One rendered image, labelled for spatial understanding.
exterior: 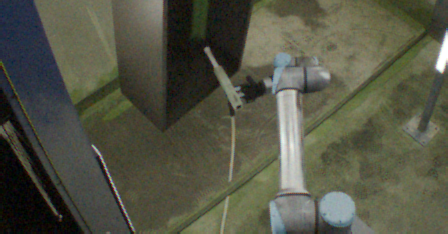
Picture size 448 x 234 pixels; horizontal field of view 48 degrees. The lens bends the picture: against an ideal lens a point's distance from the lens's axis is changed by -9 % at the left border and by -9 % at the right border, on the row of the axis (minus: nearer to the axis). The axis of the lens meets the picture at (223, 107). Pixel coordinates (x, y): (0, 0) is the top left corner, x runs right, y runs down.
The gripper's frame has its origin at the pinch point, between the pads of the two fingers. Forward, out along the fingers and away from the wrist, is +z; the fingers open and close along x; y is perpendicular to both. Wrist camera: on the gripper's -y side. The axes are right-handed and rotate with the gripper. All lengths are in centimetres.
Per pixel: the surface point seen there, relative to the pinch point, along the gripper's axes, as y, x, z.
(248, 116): 48, 19, -19
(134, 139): 50, 32, 53
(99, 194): -52, -69, 78
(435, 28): 37, 31, -181
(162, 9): -89, -23, 34
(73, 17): -5, 99, 67
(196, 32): -4, 51, 0
